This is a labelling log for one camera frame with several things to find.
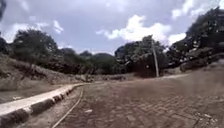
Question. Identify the pale pole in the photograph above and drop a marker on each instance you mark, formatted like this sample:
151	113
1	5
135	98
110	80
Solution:
155	63

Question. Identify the bare earth bank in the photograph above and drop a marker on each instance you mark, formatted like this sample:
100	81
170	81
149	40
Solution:
20	75

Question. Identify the pale concrete kerb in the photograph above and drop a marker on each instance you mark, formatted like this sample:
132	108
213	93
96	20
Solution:
30	101

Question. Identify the row of trees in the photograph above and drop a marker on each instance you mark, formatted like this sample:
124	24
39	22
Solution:
100	63

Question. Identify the grey cobblestone road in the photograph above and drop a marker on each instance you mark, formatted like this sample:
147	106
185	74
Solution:
140	103

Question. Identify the group of dark trees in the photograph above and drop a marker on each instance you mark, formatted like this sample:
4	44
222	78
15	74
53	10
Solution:
203	40

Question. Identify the thin pale gutter line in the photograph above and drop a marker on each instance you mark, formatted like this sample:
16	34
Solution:
71	108

